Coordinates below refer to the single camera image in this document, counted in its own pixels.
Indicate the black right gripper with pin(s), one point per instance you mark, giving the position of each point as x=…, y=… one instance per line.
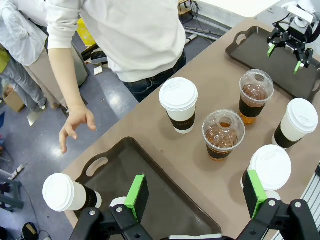
x=298, y=37

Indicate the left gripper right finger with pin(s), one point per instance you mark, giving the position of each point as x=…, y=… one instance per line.
x=253, y=192

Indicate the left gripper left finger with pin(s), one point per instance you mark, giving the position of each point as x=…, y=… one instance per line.
x=138, y=197

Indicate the white lidded paper coffee cup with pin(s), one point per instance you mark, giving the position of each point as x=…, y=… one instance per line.
x=62, y=192
x=272, y=167
x=298, y=117
x=178, y=100

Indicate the clear dome-lid iced coffee cup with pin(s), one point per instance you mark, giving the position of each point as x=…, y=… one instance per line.
x=222, y=135
x=256, y=92

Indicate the person's right forearm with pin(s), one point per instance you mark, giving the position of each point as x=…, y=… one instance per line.
x=62, y=80

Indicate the dark brown serving tray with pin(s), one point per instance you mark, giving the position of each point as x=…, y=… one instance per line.
x=162, y=200
x=250, y=52

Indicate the person's right hand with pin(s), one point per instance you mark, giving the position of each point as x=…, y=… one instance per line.
x=76, y=118

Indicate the white table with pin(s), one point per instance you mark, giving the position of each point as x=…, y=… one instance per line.
x=237, y=6

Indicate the grey stool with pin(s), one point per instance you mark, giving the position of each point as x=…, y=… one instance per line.
x=10, y=200

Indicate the grey metal bin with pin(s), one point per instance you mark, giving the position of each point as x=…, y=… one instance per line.
x=81, y=67

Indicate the person in white sweater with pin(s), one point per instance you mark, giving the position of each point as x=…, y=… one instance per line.
x=137, y=37

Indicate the small cardboard box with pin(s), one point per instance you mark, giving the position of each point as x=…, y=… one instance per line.
x=13, y=101

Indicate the yellow bag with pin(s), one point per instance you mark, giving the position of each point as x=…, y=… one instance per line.
x=85, y=32

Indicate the person in light blue shirt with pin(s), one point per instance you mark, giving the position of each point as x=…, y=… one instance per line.
x=17, y=30

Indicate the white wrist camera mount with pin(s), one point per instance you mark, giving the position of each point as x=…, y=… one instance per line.
x=300, y=15

